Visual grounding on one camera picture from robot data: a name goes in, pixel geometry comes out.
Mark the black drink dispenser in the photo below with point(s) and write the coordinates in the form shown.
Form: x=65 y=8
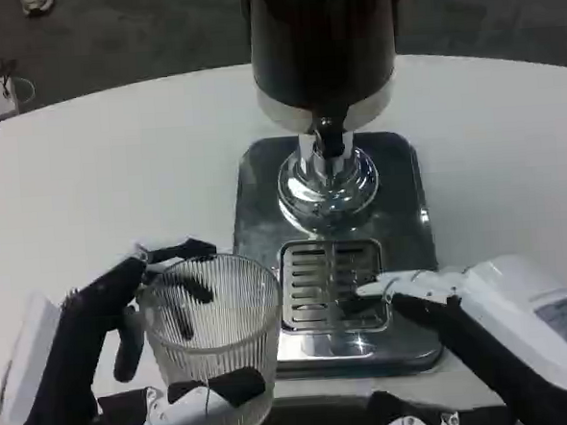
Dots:
x=322 y=51

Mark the clear ribbed glass cup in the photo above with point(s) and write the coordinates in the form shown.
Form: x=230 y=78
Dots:
x=214 y=342

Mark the steel drip tray grid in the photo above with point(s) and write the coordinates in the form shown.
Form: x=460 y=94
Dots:
x=317 y=287

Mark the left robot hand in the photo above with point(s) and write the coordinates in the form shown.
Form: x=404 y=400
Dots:
x=74 y=326

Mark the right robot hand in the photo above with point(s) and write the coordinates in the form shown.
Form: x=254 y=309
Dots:
x=516 y=314

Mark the black dispenser tap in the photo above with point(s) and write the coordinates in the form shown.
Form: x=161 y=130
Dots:
x=331 y=135

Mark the small white round object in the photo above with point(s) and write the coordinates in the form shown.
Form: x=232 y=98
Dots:
x=36 y=3

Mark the steel drip tray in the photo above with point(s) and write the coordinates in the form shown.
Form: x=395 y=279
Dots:
x=259 y=204

